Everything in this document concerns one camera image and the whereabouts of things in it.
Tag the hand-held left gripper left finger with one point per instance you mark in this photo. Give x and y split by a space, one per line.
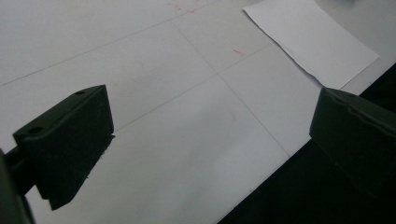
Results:
65 143

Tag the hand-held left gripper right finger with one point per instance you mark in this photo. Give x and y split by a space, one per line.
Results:
355 137

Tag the white paper sheet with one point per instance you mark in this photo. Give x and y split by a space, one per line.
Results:
311 40

